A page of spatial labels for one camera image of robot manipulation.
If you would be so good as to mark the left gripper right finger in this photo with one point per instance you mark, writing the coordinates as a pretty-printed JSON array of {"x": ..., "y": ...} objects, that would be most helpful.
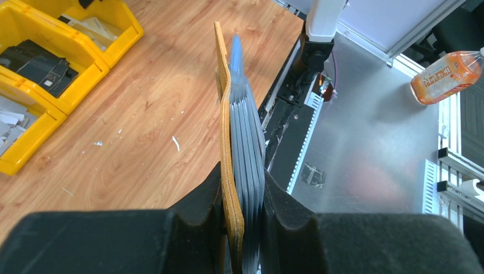
[{"x": 294, "y": 239}]

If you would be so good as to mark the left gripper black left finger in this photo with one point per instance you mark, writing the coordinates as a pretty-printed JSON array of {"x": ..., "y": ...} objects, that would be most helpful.
[{"x": 187, "y": 237}]

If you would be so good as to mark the yellow leather card holder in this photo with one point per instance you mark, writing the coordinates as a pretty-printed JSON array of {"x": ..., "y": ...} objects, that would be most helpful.
[{"x": 242, "y": 151}]

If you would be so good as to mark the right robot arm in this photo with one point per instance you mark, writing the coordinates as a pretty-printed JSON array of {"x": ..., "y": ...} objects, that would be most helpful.
[{"x": 317, "y": 39}]

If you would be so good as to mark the silver cards in bin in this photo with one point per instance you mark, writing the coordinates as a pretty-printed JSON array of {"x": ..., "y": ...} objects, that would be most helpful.
[{"x": 15, "y": 120}]

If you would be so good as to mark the black cards in bin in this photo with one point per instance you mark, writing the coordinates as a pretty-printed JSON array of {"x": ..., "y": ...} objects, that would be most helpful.
[{"x": 30, "y": 60}]

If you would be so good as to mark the left yellow bin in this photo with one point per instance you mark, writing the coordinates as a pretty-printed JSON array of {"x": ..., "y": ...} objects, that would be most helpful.
[{"x": 49, "y": 119}]

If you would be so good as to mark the yellow bin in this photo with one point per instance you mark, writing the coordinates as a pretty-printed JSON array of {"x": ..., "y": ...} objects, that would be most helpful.
[
  {"x": 49, "y": 119},
  {"x": 20, "y": 23},
  {"x": 116, "y": 13}
]

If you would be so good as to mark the right yellow bin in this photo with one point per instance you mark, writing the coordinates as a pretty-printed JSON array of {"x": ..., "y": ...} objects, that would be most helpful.
[{"x": 116, "y": 13}]

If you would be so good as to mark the middle yellow bin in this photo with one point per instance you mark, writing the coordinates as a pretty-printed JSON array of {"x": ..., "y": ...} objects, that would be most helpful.
[{"x": 20, "y": 23}]

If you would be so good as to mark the orange drink bottle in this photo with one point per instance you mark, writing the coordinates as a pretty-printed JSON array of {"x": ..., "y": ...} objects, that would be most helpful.
[{"x": 447, "y": 76}]

